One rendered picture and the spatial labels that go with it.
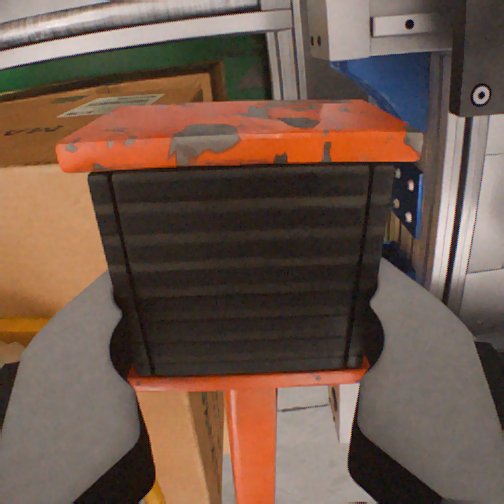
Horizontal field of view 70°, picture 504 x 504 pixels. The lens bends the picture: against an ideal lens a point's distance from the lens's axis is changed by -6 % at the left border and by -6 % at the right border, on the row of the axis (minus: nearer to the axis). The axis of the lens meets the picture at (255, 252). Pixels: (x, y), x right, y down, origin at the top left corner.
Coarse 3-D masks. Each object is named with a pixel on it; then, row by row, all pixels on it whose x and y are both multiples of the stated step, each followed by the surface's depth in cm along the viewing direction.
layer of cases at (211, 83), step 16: (208, 64) 96; (96, 80) 91; (112, 80) 81; (128, 80) 74; (144, 80) 69; (160, 80) 69; (176, 80) 69; (192, 80) 69; (208, 80) 70; (0, 96) 95; (16, 96) 82; (32, 96) 72; (48, 96) 70; (64, 96) 70; (208, 96) 71; (224, 416) 118; (224, 432) 122; (224, 448) 127
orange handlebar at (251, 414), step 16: (224, 400) 16; (240, 400) 15; (256, 400) 15; (272, 400) 15; (240, 416) 15; (256, 416) 15; (272, 416) 16; (240, 432) 16; (256, 432) 16; (272, 432) 16; (240, 448) 17; (256, 448) 17; (272, 448) 17; (240, 464) 17; (256, 464) 17; (272, 464) 17; (240, 480) 18; (256, 480) 18; (272, 480) 18; (240, 496) 19; (256, 496) 19; (272, 496) 19
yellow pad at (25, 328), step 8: (0, 320) 29; (8, 320) 29; (16, 320) 29; (24, 320) 29; (32, 320) 29; (40, 320) 29; (48, 320) 29; (0, 328) 29; (8, 328) 29; (16, 328) 29; (24, 328) 29; (32, 328) 29; (40, 328) 29; (0, 336) 29; (8, 336) 29; (16, 336) 29; (24, 336) 29; (32, 336) 29; (24, 344) 29; (152, 488) 41; (152, 496) 41; (160, 496) 43
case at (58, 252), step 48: (96, 96) 55; (144, 96) 52; (192, 96) 49; (0, 144) 30; (48, 144) 29; (0, 192) 25; (48, 192) 25; (0, 240) 26; (48, 240) 27; (96, 240) 27; (0, 288) 28; (48, 288) 29; (192, 432) 38; (192, 480) 43
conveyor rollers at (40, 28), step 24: (120, 0) 63; (144, 0) 62; (168, 0) 62; (192, 0) 62; (216, 0) 62; (240, 0) 62; (0, 24) 63; (24, 24) 63; (48, 24) 63; (72, 24) 63; (96, 24) 64; (120, 24) 64; (144, 24) 65; (0, 48) 65
